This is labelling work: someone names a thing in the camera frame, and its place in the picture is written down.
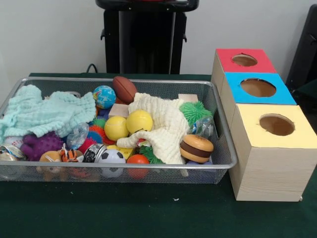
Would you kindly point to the black chair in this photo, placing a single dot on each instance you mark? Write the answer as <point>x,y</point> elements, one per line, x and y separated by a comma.
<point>304,49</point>

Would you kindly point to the blue globe ball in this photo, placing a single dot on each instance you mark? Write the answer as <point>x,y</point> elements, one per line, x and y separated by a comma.
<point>104,97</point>

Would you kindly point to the yellow tennis ball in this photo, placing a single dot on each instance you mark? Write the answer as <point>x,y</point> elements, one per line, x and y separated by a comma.
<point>115,127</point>

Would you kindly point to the black white soccer ball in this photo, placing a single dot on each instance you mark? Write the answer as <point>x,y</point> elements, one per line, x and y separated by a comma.
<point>111,157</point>

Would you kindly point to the mint green waffle cloth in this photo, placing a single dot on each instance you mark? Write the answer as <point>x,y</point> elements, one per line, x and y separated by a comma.
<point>44,111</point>

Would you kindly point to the brown toy football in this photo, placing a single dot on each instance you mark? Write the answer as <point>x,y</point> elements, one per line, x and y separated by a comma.
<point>123,88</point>

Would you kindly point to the cream waffle cloth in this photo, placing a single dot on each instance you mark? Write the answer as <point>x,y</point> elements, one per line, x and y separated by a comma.
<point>168,116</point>

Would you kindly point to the shallow silver mesh bin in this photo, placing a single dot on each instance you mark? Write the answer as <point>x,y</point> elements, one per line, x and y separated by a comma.
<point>161,177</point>

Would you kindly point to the wooden box with three holes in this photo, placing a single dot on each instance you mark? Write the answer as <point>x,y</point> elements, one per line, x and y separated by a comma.
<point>272,173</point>

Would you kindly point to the dark green side table cloth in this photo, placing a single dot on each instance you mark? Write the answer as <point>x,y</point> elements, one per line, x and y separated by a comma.
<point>309,94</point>

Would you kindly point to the orange red ball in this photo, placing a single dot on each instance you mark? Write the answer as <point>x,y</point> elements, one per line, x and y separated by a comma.
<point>137,160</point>

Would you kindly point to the orange tiger plush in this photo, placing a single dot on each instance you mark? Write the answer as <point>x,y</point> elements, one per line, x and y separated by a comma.
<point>71,155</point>

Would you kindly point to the yellow smiley ball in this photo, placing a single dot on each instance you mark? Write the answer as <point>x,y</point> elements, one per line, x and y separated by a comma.
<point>138,120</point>

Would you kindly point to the green spiky rubber ball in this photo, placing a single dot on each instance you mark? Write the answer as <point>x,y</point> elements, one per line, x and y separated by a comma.
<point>194,110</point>

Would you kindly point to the toy hamburger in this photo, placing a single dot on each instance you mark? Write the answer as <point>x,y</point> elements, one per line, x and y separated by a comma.
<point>196,147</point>

